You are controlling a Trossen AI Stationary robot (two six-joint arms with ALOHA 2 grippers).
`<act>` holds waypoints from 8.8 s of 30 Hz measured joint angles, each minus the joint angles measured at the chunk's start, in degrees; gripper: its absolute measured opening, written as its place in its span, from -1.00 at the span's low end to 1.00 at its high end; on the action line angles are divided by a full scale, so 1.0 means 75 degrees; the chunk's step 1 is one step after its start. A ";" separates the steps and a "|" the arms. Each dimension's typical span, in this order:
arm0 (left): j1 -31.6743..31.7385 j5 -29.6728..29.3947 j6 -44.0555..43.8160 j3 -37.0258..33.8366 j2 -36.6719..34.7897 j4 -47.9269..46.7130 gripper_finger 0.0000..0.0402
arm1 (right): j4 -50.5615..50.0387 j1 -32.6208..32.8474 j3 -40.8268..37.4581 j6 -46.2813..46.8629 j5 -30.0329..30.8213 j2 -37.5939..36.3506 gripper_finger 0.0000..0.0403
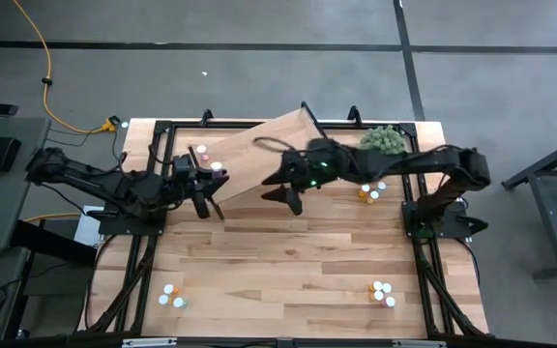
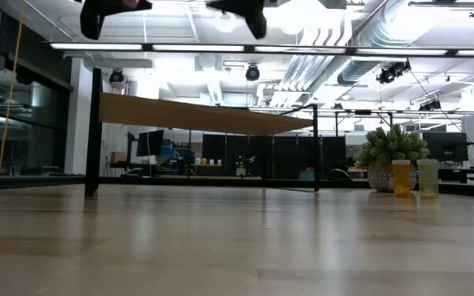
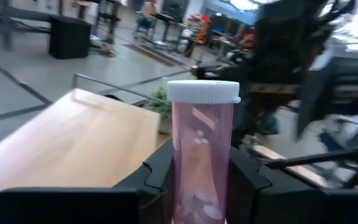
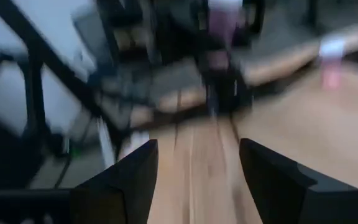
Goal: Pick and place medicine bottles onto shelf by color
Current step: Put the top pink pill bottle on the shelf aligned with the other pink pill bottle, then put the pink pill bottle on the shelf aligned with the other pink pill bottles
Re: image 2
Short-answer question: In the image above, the black ceiling spotlight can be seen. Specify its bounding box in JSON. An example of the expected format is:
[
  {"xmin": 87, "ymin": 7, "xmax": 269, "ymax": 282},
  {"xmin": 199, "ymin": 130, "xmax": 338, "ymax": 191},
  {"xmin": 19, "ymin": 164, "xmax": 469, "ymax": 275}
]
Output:
[
  {"xmin": 108, "ymin": 68, "xmax": 126, "ymax": 86},
  {"xmin": 244, "ymin": 63, "xmax": 261, "ymax": 82},
  {"xmin": 417, "ymin": 99, "xmax": 443, "ymax": 112},
  {"xmin": 375, "ymin": 59, "xmax": 412, "ymax": 86}
]

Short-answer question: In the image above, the yellow cable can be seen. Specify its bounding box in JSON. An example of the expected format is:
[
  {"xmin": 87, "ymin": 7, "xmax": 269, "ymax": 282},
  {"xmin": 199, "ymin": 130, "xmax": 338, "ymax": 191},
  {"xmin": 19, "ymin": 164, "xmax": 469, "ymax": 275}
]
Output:
[{"xmin": 0, "ymin": 0, "xmax": 26, "ymax": 177}]

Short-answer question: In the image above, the green plant in patterned pot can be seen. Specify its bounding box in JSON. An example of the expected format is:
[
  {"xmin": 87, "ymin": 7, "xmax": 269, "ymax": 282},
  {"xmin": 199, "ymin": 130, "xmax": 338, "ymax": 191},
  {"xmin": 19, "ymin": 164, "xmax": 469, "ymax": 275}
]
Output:
[{"xmin": 354, "ymin": 124, "xmax": 430, "ymax": 193}]

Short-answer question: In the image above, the black computer monitor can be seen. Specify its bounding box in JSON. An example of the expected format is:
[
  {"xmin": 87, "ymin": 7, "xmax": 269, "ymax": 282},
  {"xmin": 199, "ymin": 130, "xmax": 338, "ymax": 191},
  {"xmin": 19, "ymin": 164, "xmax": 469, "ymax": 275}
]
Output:
[
  {"xmin": 421, "ymin": 131, "xmax": 470, "ymax": 163},
  {"xmin": 136, "ymin": 129, "xmax": 165, "ymax": 158}
]

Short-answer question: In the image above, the wooden shelf with black legs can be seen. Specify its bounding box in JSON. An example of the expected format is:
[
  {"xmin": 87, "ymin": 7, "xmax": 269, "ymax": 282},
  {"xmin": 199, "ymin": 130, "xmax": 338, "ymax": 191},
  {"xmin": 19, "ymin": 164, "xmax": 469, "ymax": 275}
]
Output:
[{"xmin": 83, "ymin": 67, "xmax": 321, "ymax": 199}]

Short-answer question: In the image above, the black partition wall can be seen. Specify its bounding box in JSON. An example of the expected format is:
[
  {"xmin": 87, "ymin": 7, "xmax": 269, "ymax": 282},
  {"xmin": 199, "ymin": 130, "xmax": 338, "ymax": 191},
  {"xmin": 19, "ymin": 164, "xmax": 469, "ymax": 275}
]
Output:
[{"xmin": 202, "ymin": 134, "xmax": 347, "ymax": 180}]

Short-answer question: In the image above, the orange medicine bottle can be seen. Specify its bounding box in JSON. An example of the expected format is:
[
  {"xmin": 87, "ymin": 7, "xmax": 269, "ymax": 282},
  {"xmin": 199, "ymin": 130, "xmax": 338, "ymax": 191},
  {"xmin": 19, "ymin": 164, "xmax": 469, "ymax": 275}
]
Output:
[{"xmin": 392, "ymin": 160, "xmax": 412, "ymax": 198}]

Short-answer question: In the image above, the pale green pill bottle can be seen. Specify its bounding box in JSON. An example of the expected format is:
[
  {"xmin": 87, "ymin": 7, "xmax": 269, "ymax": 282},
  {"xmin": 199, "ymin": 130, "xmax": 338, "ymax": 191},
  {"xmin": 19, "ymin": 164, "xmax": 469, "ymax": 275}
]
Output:
[{"xmin": 416, "ymin": 159, "xmax": 439, "ymax": 199}]

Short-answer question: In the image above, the black metal frame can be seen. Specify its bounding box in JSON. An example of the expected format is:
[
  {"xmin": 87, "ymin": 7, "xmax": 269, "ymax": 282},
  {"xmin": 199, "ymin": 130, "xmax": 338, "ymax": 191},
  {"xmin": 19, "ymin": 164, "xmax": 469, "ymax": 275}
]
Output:
[{"xmin": 333, "ymin": 108, "xmax": 395, "ymax": 132}]

